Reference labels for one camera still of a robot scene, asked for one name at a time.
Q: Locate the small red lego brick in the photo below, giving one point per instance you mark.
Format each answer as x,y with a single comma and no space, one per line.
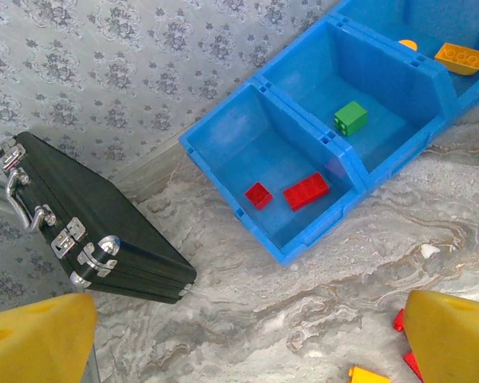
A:
258,195

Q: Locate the green square lego brick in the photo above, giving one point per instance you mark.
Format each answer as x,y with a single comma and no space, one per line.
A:
351,118

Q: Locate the black briefcase with metal latches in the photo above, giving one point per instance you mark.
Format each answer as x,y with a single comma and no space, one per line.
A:
104,223

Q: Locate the blue plastic bin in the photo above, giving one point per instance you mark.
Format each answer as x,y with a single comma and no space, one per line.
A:
443,16
243,151
303,80

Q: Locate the small white scrap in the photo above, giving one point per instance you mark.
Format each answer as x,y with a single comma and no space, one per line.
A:
429,250

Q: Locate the red long lego brick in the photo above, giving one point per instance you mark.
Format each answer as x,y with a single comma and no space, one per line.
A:
306,191

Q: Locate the orange lego brick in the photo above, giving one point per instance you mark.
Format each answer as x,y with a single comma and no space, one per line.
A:
367,377
461,58

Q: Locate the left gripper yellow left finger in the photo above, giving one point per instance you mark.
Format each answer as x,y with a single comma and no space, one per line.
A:
36,343

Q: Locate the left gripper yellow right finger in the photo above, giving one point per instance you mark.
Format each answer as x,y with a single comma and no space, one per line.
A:
455,343

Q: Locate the orange rounded printed lego piece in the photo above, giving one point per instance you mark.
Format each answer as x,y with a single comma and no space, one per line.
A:
408,44

